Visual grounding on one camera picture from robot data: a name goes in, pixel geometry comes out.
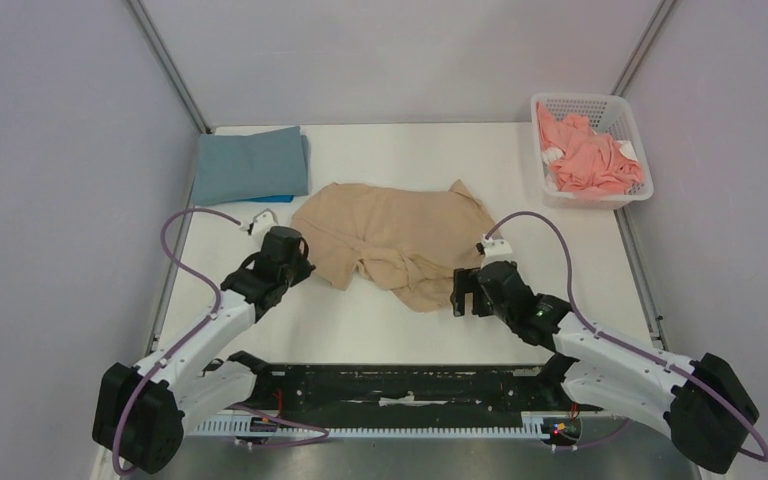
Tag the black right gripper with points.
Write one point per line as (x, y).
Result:
(467, 291)

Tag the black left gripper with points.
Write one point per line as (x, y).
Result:
(304, 269)

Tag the beige t shirt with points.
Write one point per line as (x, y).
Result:
(406, 242)

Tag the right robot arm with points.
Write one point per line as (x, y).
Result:
(701, 406)

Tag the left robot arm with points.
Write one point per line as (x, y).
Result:
(144, 411)

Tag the folded grey-blue t shirt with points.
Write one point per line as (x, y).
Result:
(234, 168)

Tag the pink t shirt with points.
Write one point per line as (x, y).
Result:
(586, 163)

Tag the white plastic basket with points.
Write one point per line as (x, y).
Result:
(607, 114)

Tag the white garment in basket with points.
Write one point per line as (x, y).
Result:
(626, 148)

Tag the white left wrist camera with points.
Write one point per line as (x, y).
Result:
(261, 223)

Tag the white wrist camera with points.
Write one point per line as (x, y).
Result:
(261, 223)
(494, 249)

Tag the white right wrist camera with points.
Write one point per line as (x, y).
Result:
(494, 249)

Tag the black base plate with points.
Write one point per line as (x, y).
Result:
(405, 396)

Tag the white slotted cable duct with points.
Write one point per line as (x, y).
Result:
(238, 424)

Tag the left aluminium frame rail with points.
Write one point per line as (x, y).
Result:
(150, 31)

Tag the aluminium frame rail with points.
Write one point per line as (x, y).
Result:
(150, 31)
(639, 54)

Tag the right aluminium frame rail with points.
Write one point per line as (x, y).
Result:
(639, 54)

